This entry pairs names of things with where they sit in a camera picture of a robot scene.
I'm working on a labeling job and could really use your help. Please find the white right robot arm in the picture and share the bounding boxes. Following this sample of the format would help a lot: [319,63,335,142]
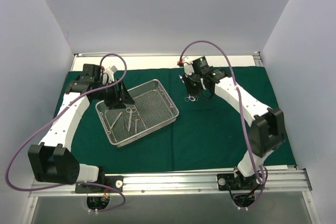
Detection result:
[177,56,286,189]

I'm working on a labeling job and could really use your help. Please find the steel wire mesh tray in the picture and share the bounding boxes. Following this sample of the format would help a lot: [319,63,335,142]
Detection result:
[96,79,179,147]

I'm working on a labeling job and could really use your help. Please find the dark green surgical cloth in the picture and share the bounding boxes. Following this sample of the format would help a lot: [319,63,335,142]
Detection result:
[39,66,299,175]

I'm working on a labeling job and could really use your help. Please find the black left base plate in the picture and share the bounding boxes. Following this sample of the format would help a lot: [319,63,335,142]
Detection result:
[75,175,124,194]

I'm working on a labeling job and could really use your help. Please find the steel surgical scissors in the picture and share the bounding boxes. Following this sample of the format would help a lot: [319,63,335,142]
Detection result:
[184,94,198,102]

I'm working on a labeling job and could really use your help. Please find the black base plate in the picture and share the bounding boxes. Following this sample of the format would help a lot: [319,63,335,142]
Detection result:
[216,173,261,191]
[75,175,124,194]

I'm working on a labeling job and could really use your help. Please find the steel surgical forceps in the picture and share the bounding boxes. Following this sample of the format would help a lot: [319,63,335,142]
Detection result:
[126,107,136,132]

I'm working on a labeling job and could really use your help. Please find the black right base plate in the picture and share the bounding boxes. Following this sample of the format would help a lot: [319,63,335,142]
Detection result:
[216,173,261,191]

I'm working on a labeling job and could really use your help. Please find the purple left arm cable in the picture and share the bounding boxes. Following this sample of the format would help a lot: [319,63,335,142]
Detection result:
[5,53,129,213]

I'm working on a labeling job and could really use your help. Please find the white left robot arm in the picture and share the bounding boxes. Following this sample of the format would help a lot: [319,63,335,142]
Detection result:
[28,64,134,192]

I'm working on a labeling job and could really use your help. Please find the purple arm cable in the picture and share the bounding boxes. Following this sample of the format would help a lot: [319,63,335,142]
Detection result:
[178,40,268,209]
[5,53,129,213]

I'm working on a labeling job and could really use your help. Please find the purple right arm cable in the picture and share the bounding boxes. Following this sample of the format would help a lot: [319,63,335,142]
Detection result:
[178,40,268,209]

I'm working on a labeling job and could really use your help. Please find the aluminium front frame rail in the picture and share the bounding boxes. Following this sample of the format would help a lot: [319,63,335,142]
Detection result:
[28,170,313,198]

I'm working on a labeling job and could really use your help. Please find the steel tweezers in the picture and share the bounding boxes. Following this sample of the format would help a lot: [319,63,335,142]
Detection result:
[109,112,123,130]

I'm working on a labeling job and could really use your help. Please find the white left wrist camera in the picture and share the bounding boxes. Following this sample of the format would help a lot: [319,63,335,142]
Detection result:
[102,66,118,85]

